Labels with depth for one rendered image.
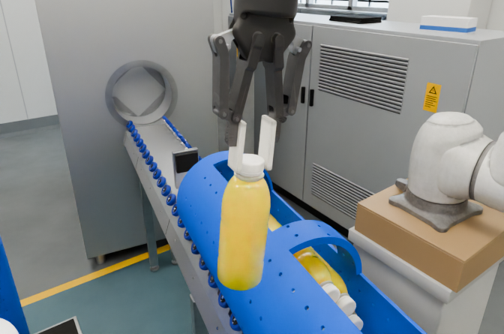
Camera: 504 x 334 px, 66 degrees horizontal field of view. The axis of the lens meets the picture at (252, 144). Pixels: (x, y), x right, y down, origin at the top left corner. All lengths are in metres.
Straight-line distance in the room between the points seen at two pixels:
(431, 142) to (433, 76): 1.13
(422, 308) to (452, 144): 0.44
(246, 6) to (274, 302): 0.48
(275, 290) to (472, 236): 0.59
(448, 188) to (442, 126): 0.15
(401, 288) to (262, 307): 0.56
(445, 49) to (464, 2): 1.09
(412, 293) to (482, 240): 0.23
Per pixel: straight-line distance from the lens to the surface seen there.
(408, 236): 1.11
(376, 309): 0.90
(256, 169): 0.51
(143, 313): 2.40
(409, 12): 3.39
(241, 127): 0.48
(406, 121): 2.29
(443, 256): 1.07
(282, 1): 0.45
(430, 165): 1.07
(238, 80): 0.48
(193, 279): 1.22
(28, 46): 5.32
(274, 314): 0.70
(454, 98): 2.12
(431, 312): 1.18
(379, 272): 1.23
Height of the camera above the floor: 1.68
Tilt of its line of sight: 23 degrees down
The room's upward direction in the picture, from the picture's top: straight up
